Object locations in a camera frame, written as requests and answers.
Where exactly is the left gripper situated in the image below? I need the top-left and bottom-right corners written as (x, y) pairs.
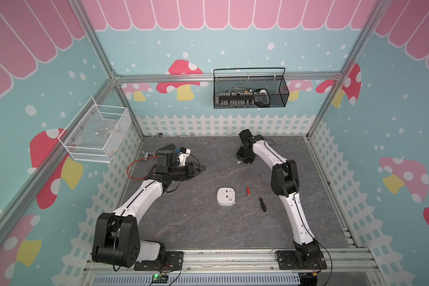
top-left (168, 161), bottom-right (206, 181)

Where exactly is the white alarm clock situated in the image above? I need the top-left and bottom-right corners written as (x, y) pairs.
top-left (216, 187), bottom-right (235, 206)

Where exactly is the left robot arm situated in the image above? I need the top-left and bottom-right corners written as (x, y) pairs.
top-left (92, 147), bottom-right (204, 271)

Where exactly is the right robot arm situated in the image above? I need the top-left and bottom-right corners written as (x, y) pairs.
top-left (237, 129), bottom-right (327, 269)

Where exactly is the black box device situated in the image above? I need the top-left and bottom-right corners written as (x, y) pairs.
top-left (158, 144), bottom-right (177, 151)

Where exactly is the small circuit board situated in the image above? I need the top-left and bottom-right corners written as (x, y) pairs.
top-left (151, 274), bottom-right (169, 284)

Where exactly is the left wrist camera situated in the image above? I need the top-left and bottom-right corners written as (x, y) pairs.
top-left (175, 147), bottom-right (191, 166)

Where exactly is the metal clip bracket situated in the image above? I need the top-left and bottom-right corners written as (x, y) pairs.
top-left (141, 150), bottom-right (157, 161)

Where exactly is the black wire mesh basket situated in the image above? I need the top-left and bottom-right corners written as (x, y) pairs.
top-left (213, 67), bottom-right (290, 109)

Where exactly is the red cable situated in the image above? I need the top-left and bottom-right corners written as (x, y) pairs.
top-left (126, 157), bottom-right (160, 181)

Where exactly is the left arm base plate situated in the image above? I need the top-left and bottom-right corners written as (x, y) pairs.
top-left (133, 251), bottom-right (184, 272)

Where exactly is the white wire basket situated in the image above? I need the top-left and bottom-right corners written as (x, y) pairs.
top-left (58, 98), bottom-right (132, 163)

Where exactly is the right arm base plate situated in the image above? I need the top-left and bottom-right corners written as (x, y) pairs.
top-left (275, 250), bottom-right (328, 272)

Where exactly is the aluminium front rail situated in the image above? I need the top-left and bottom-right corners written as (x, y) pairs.
top-left (79, 249), bottom-right (371, 286)

